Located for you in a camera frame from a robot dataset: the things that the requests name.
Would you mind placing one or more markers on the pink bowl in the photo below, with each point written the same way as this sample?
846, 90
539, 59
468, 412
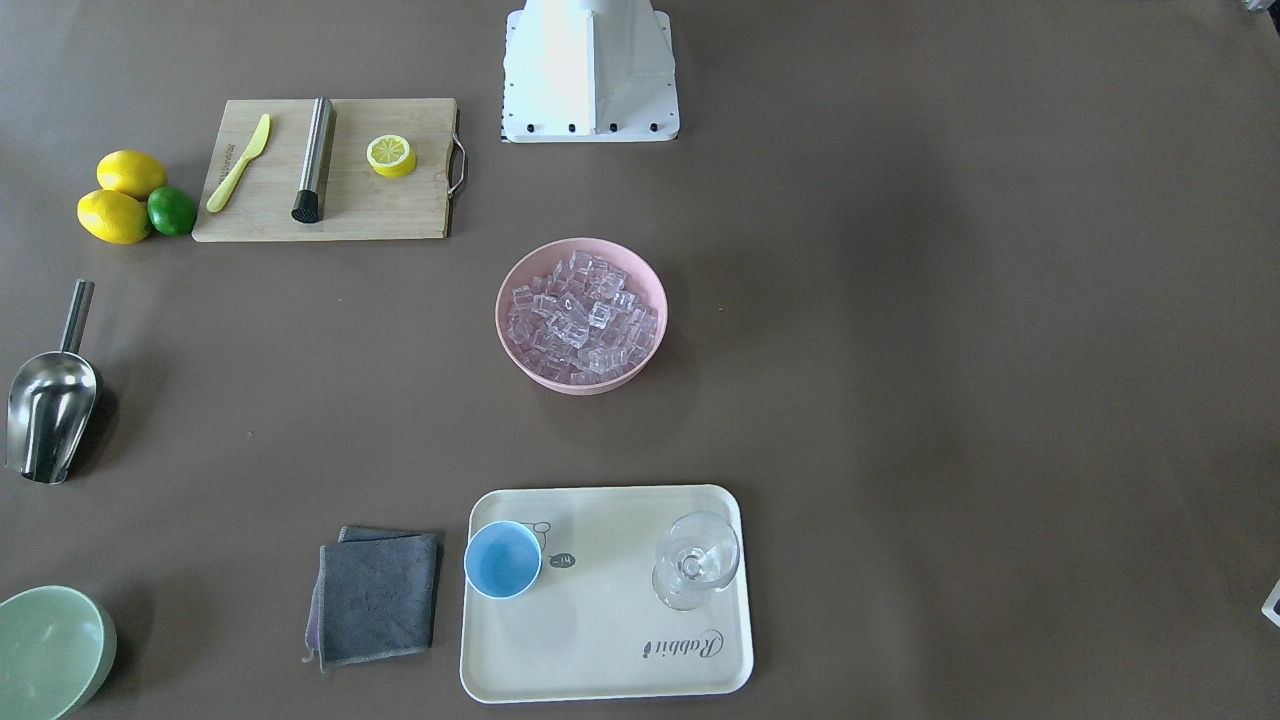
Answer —
520, 280

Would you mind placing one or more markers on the stainless steel ice scoop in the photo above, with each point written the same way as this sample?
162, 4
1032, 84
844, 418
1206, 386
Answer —
51, 401

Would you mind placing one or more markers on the pile of clear ice cubes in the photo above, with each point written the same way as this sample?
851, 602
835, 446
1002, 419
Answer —
583, 320

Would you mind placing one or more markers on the blue cup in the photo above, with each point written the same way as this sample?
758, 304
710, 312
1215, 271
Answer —
502, 560

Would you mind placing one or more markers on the clear wine glass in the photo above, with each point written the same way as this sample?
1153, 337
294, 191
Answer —
697, 557

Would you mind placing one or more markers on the cream serving tray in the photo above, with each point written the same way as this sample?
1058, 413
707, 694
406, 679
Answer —
591, 626

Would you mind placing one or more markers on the wooden cutting board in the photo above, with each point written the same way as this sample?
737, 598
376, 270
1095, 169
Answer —
358, 204

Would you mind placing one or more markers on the half lemon slice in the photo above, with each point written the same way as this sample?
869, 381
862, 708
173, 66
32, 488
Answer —
391, 156

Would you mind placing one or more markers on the grey folded cloth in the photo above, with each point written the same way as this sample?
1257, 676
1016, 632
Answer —
374, 596

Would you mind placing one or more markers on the steel muddler black tip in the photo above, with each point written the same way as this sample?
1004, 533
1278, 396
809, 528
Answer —
309, 200

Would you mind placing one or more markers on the yellow plastic knife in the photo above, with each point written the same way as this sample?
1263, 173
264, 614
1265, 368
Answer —
220, 197

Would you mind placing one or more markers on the green lime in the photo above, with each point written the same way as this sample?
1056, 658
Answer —
171, 211

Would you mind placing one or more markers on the upper whole yellow lemon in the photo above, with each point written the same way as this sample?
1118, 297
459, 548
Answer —
132, 172

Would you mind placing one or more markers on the whole yellow lemon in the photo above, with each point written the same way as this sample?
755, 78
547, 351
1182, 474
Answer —
114, 217
132, 172

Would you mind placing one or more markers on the lower whole yellow lemon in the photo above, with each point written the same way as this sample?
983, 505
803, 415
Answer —
114, 217

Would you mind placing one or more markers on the pale green bowl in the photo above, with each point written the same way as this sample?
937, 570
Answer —
57, 646

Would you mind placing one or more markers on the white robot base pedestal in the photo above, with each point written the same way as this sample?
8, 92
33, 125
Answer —
589, 72

